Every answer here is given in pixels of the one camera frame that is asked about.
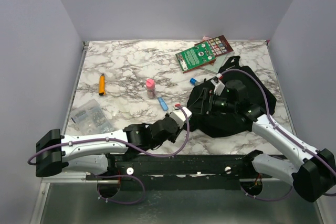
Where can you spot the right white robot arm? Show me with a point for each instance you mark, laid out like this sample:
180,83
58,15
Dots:
311,172

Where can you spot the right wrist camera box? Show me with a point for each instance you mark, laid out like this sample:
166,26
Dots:
218,86

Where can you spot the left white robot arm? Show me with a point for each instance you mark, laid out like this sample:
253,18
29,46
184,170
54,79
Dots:
55,151

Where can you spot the black student backpack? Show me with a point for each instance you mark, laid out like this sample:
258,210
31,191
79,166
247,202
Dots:
240,108

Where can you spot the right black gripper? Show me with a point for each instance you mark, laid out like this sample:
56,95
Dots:
208,95

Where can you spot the grey notebook under books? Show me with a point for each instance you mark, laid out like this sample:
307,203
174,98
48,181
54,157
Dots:
219,62

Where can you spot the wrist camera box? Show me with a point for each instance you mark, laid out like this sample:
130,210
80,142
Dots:
179,117
218,86

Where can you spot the dark red book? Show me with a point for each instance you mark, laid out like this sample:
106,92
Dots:
219,45

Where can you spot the green book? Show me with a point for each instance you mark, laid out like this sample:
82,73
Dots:
195,57

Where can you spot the orange utility knife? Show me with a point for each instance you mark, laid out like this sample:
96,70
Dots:
101,87

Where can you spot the blue cap glue stick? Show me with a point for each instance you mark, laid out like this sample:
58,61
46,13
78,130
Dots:
194,82

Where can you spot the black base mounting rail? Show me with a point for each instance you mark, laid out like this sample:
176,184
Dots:
181,172

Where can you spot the pink cap small bottle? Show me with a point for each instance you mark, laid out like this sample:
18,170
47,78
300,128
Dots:
150,87

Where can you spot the blue transparent marker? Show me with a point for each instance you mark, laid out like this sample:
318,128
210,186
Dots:
162,104

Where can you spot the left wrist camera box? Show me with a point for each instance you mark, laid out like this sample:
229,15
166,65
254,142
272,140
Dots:
179,117

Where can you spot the clear plastic screw box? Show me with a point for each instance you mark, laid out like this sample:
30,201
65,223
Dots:
90,119

